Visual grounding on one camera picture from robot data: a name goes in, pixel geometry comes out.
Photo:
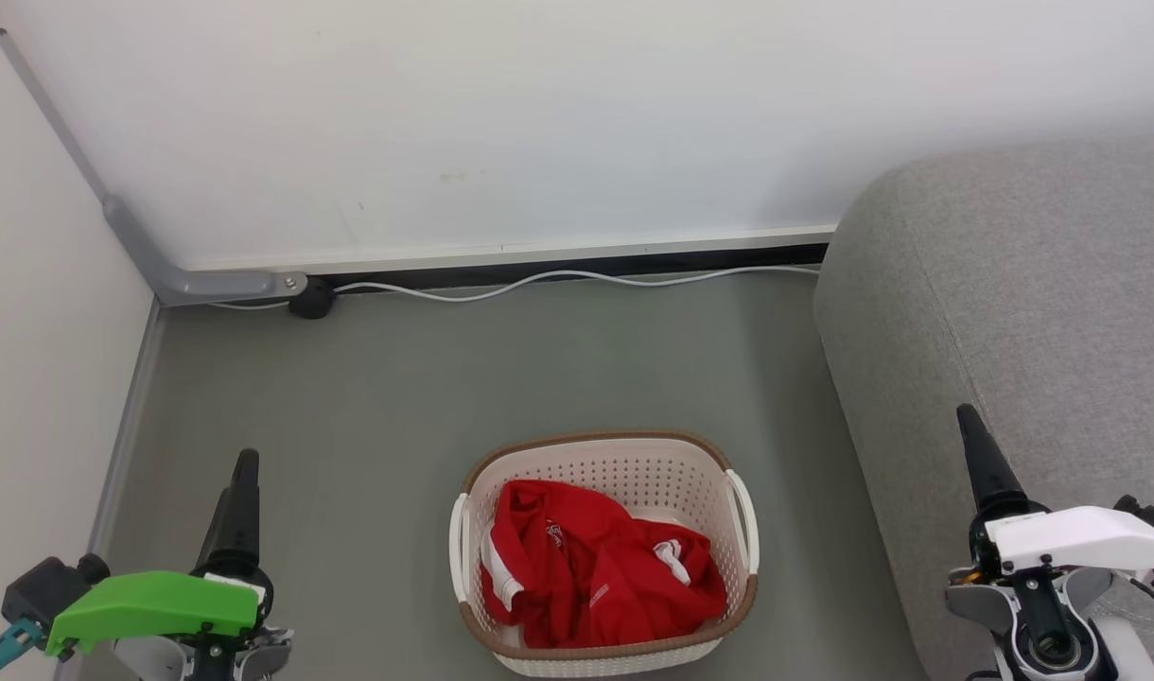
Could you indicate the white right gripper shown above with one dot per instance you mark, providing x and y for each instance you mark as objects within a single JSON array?
[{"x": 1078, "y": 544}]

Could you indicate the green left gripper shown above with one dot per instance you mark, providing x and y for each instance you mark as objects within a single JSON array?
[{"x": 151, "y": 605}]

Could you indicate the red and white garment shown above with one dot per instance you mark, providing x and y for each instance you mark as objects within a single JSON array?
[{"x": 586, "y": 567}]

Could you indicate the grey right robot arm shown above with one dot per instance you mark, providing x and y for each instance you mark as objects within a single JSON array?
[{"x": 979, "y": 605}]

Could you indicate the grey fabric sofa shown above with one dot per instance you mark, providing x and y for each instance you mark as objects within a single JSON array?
[{"x": 1012, "y": 284}]

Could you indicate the white laundry basket brown rim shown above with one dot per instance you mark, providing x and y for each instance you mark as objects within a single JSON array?
[{"x": 634, "y": 468}]

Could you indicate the black and white baseboard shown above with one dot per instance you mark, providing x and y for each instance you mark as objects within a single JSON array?
[{"x": 586, "y": 265}]

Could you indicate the grey wall skirting strip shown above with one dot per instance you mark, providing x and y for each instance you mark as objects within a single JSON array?
[{"x": 123, "y": 426}]

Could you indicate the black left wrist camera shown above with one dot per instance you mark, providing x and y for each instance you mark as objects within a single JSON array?
[{"x": 47, "y": 586}]

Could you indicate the black round wall plug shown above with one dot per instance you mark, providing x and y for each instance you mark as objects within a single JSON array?
[{"x": 312, "y": 299}]

